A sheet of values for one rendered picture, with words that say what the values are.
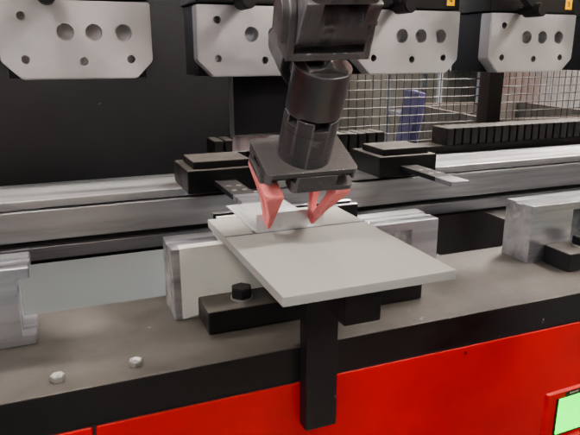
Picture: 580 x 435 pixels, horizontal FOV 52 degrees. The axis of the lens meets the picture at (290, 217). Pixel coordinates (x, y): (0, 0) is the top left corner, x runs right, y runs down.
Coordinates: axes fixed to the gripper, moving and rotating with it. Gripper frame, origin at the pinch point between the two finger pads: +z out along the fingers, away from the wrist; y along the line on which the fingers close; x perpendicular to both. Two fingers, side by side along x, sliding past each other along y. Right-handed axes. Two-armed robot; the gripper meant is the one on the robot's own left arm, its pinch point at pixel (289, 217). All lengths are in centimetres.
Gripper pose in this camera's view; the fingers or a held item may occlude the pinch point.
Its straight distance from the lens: 68.4
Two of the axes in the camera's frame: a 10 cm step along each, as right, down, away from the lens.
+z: -1.6, 7.4, 6.5
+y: -9.3, 1.0, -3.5
